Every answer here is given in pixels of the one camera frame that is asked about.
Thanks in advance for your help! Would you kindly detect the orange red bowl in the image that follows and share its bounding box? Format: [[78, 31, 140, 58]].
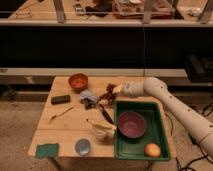
[[68, 73, 88, 91]]

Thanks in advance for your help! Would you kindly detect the black handled utensil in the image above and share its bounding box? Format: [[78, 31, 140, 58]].
[[98, 104, 114, 124]]

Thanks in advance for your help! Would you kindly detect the purple bowl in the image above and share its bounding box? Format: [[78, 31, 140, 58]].
[[117, 111, 147, 139]]

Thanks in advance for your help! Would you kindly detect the green sponge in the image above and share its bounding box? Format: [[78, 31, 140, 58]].
[[35, 143, 59, 159]]

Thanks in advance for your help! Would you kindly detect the wooden spoon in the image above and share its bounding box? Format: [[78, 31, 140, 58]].
[[49, 106, 74, 122]]

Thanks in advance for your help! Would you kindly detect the red yellow apple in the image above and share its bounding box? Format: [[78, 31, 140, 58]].
[[144, 143, 161, 157]]

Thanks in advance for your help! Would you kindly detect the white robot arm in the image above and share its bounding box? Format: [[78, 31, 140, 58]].
[[113, 77, 213, 159]]

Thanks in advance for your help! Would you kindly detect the green plastic tray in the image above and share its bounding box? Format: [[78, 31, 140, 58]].
[[114, 101, 171, 161]]

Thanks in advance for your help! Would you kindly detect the dark red grape bunch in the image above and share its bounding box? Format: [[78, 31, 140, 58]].
[[98, 84, 116, 105]]

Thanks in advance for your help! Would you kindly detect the black floor cable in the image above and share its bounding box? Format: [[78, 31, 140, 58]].
[[175, 143, 213, 171]]

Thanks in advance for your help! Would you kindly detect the blue grey cup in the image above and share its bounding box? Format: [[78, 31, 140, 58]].
[[75, 139, 91, 156]]

